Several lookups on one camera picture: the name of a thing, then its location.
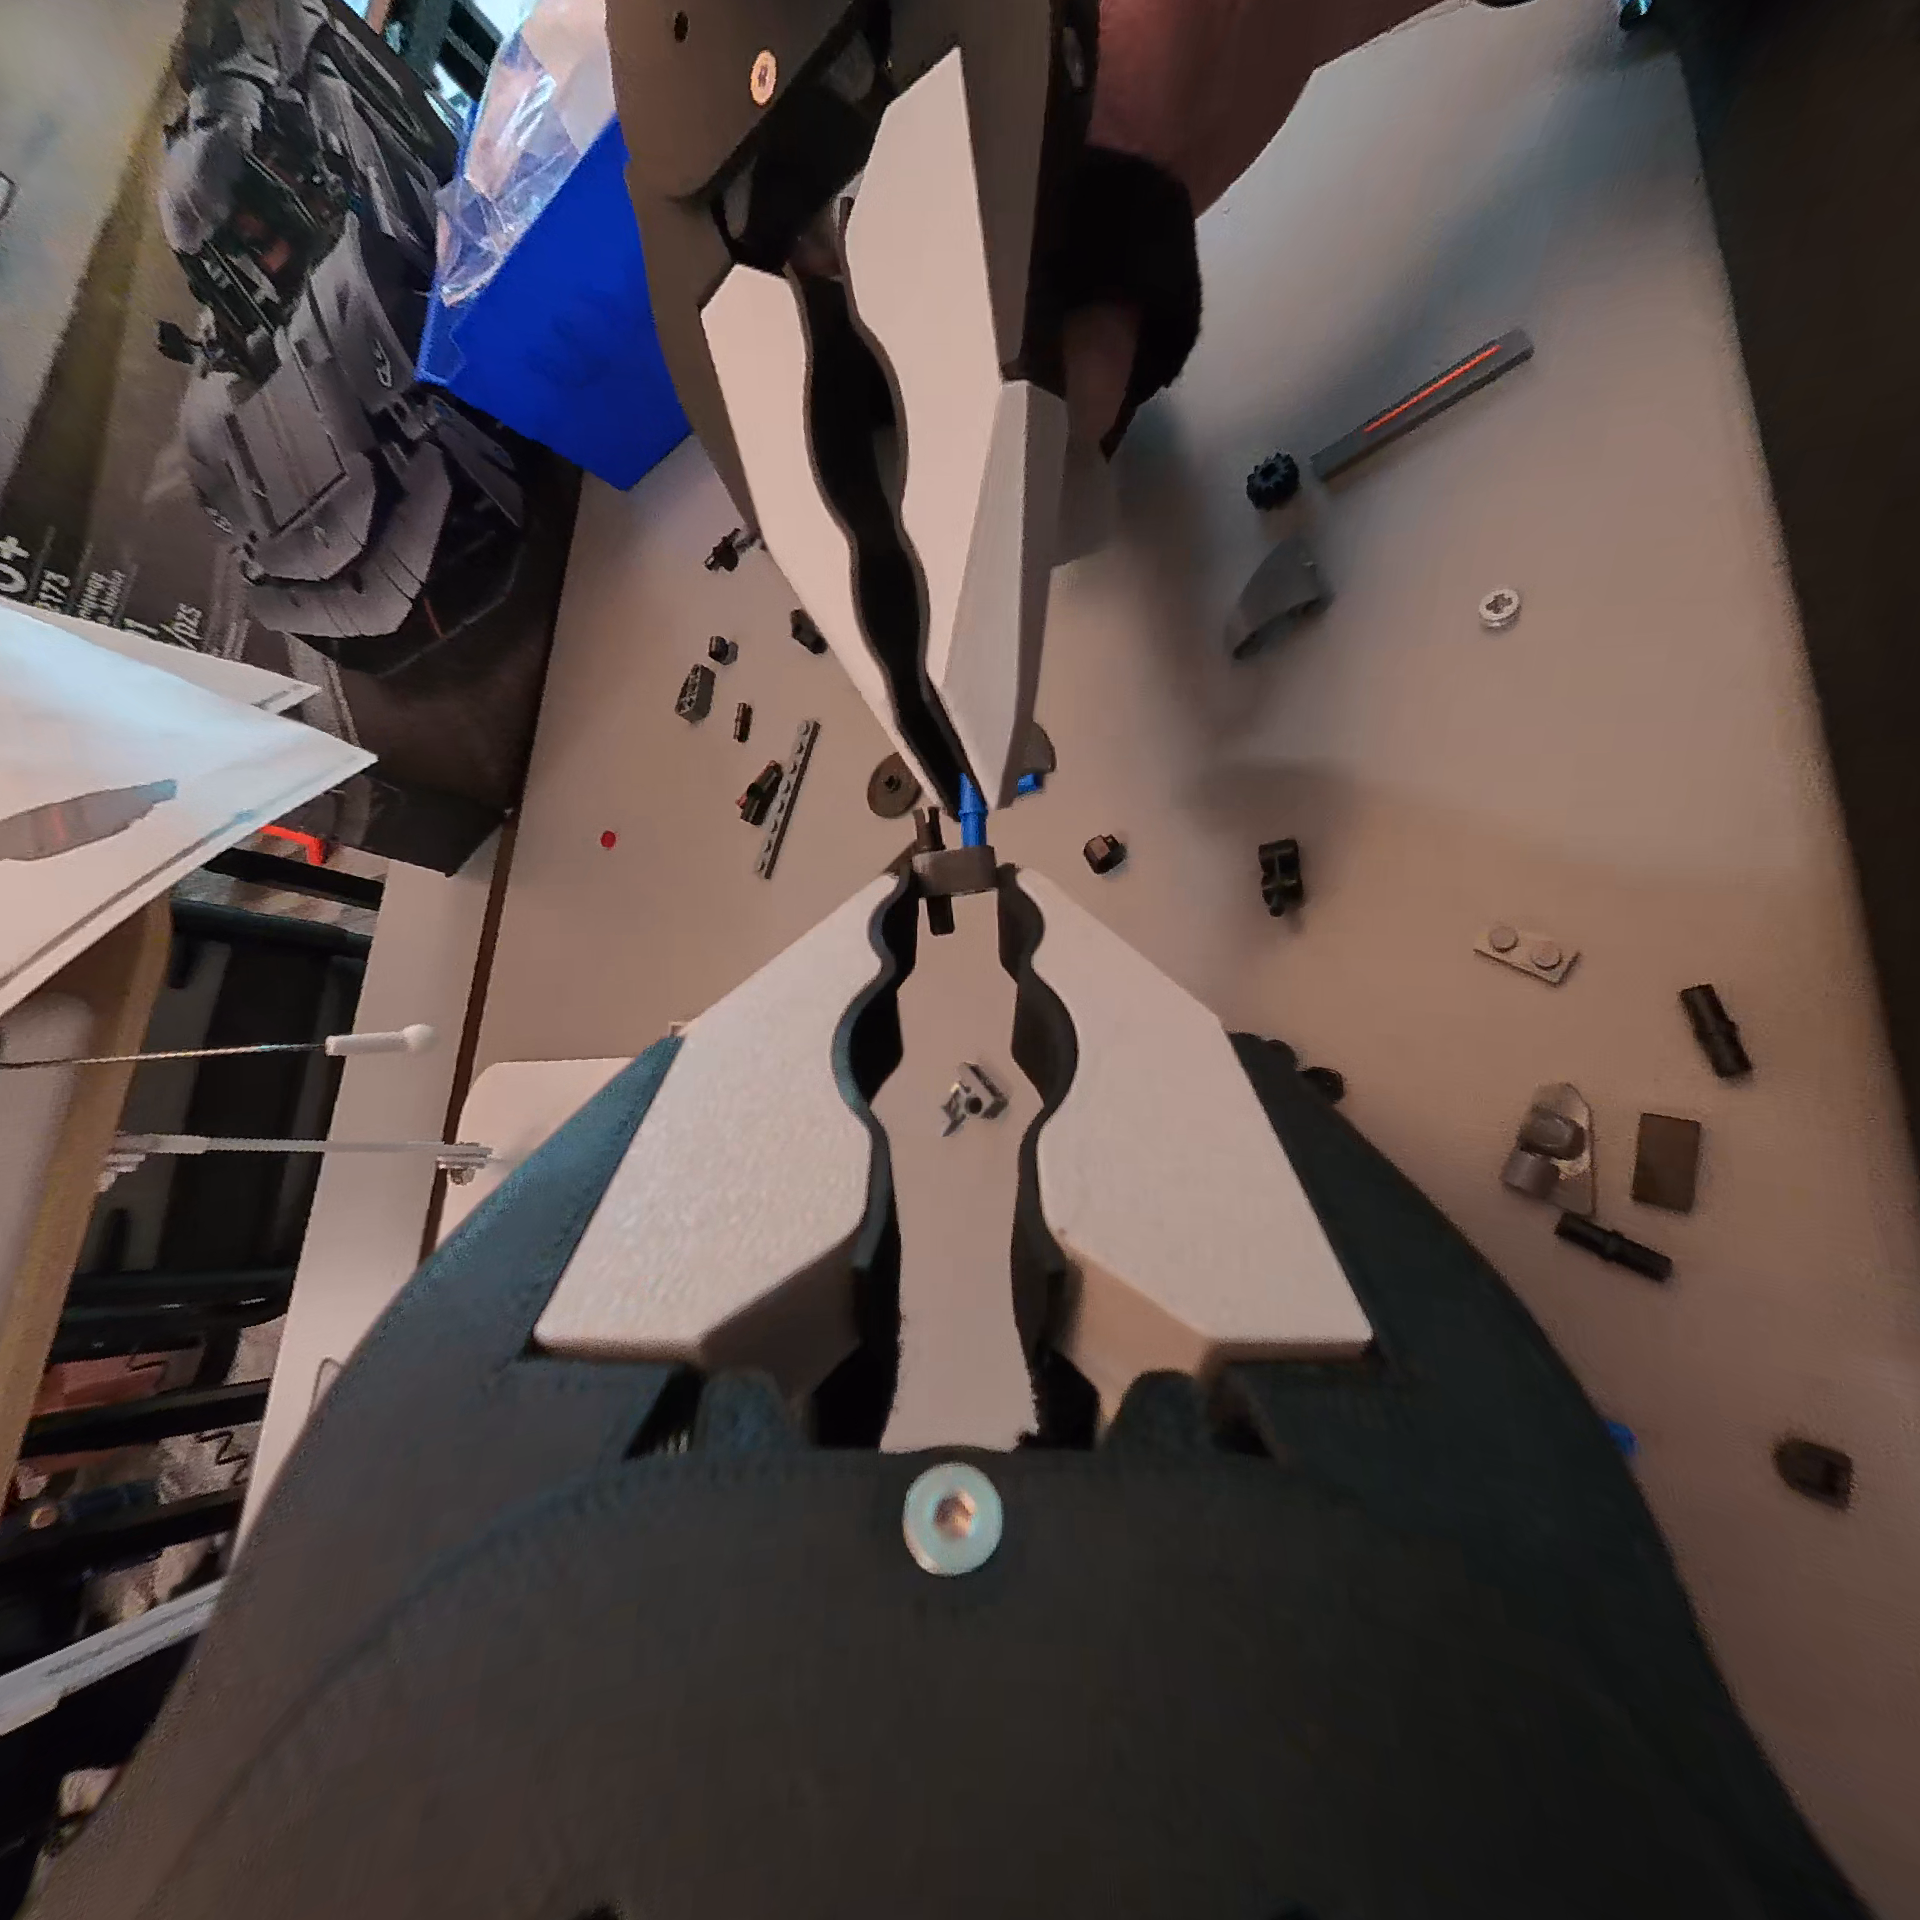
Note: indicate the white round lego stud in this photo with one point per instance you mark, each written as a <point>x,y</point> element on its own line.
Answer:
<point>1502,603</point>

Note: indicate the blue plastic bin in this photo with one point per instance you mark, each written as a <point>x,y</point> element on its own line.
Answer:
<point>586,342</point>

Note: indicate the long grey lego plate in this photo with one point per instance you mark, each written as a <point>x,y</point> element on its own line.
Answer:
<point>801,758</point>

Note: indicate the black and brown lego connector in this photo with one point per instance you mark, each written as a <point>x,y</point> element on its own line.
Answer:
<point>761,787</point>

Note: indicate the thick black lego pin connector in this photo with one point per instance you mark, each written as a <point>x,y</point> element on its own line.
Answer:
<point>1712,1029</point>

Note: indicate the white book stand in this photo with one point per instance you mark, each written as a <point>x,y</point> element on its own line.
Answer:
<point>550,1103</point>

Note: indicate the dark grey thick lego liftarm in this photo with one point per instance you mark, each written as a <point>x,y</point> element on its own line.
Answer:
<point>694,691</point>

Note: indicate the black angled lego pin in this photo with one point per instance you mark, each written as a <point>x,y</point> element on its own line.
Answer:
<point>807,631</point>

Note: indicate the curved grey-blue lego slope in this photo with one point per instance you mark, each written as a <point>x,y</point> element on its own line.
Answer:
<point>1037,745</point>

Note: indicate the grey lego piece with hole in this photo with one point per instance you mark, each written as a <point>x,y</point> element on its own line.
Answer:
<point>972,1095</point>

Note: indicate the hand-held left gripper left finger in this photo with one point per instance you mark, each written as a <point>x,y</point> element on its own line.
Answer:
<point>705,1200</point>

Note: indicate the grey two-stud lego plate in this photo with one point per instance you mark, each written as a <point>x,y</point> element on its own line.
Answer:
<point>1530,952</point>

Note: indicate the black dotted chair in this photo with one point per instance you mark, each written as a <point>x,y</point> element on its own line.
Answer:
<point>1830,448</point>

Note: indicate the red-striped dark lego tile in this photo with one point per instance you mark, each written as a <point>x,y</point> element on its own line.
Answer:
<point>1426,401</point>

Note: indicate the black lego cross piece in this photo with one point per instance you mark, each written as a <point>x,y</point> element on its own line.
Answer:
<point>729,547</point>

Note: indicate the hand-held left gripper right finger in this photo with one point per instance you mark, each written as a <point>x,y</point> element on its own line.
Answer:
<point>1201,1200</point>

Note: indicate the person's right hand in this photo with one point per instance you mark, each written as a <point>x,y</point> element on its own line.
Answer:
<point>1231,74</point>

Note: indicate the small black curved lego piece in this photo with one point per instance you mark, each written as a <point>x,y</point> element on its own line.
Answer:
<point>1810,1470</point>

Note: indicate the lego instruction booklet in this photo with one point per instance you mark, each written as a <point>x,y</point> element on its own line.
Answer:
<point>150,747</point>

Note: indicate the black lego tile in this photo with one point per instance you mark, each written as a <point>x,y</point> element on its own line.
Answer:
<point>1666,1158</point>

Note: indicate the dark printed lego box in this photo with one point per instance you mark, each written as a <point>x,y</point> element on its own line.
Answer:
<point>302,376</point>

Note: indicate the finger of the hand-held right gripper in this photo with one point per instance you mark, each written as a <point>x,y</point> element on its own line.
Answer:
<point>972,448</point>
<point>780,419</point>

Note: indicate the clear plastic bags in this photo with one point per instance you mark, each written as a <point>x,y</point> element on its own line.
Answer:
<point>517,136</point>

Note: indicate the grey curved lego wedge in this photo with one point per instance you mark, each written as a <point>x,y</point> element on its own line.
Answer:
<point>1281,594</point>

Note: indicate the round dark lego dish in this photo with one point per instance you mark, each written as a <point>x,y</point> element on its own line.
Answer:
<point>896,785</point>

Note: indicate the black lego gear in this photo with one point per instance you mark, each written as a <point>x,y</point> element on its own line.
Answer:
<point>1271,480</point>

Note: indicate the dark grey lego connector assembly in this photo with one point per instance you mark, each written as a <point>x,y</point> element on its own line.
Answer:
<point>955,869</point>

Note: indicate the black lego connector cluster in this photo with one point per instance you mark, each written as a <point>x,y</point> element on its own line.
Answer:
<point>1320,1079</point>

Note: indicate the light grey lego axle connector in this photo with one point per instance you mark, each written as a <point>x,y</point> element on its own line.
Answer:
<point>1551,1145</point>

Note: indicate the long black lego pin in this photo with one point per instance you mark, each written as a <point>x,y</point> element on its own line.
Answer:
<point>1614,1243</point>

